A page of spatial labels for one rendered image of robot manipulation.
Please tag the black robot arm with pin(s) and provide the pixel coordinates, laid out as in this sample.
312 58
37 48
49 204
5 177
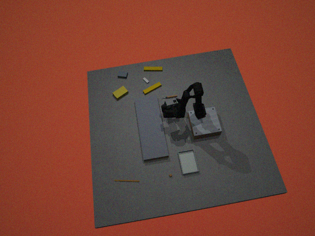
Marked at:
178 111

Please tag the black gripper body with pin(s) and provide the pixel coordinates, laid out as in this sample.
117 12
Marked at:
164 107

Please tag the yellow flat block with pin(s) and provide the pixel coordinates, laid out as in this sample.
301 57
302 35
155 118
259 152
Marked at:
121 92

